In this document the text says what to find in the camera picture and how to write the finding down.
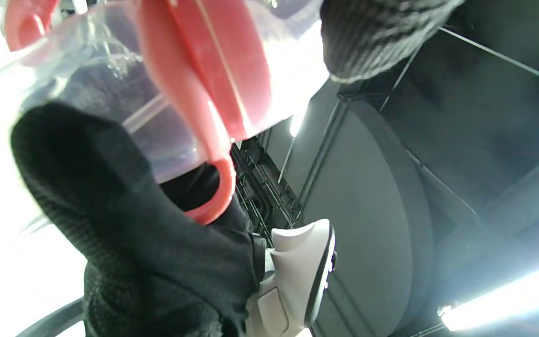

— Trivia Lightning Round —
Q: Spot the person's left hand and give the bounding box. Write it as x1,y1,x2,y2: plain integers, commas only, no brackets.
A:
321,0,464,82

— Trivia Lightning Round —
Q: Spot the person's right hand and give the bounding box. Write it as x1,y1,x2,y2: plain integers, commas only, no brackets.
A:
10,103,266,337

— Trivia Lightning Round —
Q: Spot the pink nipple collar component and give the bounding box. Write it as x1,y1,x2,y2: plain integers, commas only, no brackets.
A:
169,0,274,141

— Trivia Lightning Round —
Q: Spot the pink handle ring component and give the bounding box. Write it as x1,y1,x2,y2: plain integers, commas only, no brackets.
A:
4,0,237,225

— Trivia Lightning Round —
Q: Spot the clear baby bottle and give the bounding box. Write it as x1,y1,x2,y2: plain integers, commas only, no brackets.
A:
0,0,233,184

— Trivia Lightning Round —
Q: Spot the black grey hand controller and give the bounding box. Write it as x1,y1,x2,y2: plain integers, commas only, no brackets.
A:
246,219,338,337

